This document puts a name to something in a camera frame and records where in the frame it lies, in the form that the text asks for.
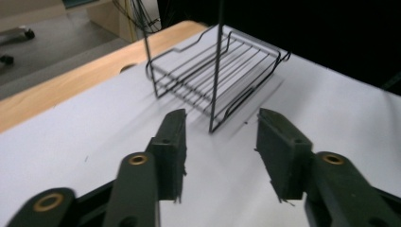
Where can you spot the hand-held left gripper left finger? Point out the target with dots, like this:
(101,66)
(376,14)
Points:
(167,151)

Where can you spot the chair base with caster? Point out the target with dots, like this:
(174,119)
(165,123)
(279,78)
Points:
(19,38)

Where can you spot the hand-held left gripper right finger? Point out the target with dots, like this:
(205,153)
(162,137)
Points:
(283,151)

